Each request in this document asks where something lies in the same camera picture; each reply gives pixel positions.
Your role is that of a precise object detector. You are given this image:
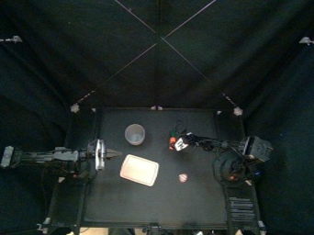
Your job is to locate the orange toy carrot green top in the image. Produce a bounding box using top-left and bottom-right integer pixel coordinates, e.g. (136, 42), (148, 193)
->
(168, 129), (179, 151)

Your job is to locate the clear plastic cup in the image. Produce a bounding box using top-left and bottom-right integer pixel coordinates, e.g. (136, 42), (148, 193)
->
(124, 123), (147, 147)

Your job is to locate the black table-level camera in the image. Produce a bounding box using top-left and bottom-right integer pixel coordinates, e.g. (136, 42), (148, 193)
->
(140, 224), (164, 235)

